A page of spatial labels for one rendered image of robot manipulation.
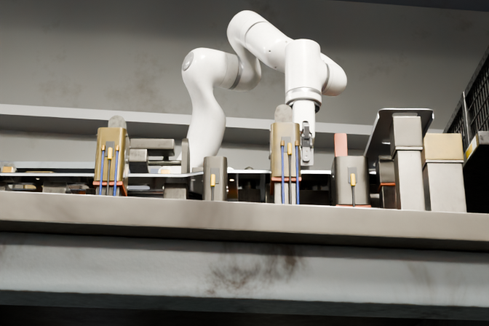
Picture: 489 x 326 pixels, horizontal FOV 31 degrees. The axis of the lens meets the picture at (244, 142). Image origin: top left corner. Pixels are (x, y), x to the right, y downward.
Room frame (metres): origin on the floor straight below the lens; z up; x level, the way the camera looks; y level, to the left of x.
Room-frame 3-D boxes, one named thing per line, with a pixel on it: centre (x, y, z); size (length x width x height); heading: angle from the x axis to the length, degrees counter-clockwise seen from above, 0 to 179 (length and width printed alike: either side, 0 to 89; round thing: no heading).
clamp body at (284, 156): (1.60, -0.08, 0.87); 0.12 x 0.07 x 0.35; 0
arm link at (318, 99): (1.82, -0.14, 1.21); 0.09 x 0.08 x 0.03; 0
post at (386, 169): (1.62, -0.29, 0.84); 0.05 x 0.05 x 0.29; 0
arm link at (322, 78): (1.82, -0.14, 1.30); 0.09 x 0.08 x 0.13; 121
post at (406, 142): (1.44, -0.29, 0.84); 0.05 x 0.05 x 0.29; 0
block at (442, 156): (1.69, -0.41, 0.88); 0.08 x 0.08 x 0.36; 0
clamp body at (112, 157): (1.63, 0.27, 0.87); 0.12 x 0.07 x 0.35; 0
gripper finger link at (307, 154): (1.76, -0.14, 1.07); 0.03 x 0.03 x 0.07; 0
